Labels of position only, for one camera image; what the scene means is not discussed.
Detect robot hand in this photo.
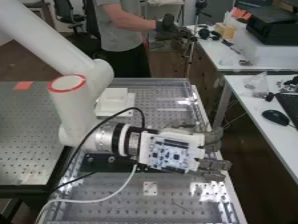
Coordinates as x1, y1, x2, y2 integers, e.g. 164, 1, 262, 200
136, 120, 234, 183

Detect small square metal plate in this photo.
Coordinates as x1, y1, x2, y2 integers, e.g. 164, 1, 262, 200
141, 181, 160, 196

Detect black plate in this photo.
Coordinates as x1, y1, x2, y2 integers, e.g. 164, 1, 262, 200
83, 152, 153, 174

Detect clear box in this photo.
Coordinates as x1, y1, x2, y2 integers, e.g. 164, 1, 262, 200
35, 78, 247, 224

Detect small white box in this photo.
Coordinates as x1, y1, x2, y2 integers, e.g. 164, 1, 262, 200
94, 87, 137, 118

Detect white desk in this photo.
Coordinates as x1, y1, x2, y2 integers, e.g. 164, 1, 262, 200
189, 22, 298, 73
214, 73, 298, 188

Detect black computer mouse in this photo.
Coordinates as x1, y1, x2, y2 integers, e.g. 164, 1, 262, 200
261, 109, 291, 127

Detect clear plastic bag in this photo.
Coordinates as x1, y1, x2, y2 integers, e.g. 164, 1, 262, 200
242, 71, 271, 98

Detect black keyboard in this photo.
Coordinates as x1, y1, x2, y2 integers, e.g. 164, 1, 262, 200
274, 92, 298, 130

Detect black headphones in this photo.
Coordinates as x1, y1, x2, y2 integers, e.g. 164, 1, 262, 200
196, 27, 224, 42

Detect cardboard box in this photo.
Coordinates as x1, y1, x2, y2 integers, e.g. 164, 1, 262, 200
214, 22, 237, 42

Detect person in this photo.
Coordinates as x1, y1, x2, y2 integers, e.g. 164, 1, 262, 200
92, 0, 197, 80

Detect red sticker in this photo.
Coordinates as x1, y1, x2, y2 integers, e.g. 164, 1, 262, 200
12, 81, 35, 92

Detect black tripod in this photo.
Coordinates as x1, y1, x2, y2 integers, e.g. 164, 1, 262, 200
184, 0, 213, 78

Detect black case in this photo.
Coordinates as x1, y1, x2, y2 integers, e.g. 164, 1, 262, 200
245, 5, 298, 46

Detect black office chair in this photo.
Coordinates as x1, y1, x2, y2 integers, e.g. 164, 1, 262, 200
52, 0, 89, 34

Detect black cable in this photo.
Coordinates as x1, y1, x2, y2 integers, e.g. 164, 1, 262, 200
45, 106, 148, 196

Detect white cable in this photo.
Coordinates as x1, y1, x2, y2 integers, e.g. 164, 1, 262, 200
33, 164, 138, 224

